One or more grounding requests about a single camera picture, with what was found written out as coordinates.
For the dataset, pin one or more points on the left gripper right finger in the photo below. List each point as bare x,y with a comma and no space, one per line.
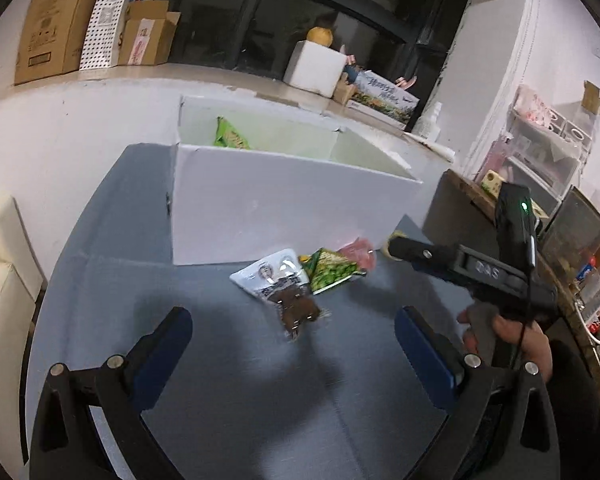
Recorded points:
499,423

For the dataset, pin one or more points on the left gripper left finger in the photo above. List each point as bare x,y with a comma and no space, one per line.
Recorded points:
157,354

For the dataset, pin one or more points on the pale yellow jelly cup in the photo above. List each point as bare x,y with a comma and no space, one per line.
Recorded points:
392,246

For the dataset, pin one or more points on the pink jelly cup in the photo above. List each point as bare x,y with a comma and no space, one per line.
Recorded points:
362,252

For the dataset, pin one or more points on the green seaweed pack front side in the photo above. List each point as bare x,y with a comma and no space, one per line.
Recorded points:
227,136

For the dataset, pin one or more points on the right hand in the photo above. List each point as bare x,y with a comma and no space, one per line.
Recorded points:
533,343

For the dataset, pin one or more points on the clear acrylic organizer shelf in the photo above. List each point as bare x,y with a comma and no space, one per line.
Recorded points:
540,148

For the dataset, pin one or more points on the cream leather sofa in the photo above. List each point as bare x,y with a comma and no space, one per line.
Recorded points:
20,283

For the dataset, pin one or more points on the blue grey table mat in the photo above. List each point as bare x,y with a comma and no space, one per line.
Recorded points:
245,401

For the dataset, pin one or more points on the green pea snack packet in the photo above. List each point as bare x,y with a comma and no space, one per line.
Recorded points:
326,269

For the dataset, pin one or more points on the printed landscape carton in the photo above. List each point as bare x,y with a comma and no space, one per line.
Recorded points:
381,99

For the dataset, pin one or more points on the small figurine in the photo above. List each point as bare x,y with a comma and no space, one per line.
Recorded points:
351,68

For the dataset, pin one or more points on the white cardboard storage box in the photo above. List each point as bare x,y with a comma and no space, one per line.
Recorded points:
308,181

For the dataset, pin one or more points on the white foam box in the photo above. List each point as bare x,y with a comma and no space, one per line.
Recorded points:
314,68

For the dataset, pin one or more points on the yellow pomelo fruit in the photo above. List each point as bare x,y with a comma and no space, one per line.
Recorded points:
320,35

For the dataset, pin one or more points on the white dotted paper bag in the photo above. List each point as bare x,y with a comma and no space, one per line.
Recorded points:
100,47

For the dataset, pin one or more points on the large brown cardboard box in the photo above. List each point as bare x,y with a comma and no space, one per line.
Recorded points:
52,38

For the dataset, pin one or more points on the small open cardboard box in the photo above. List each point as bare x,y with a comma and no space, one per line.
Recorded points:
148,33

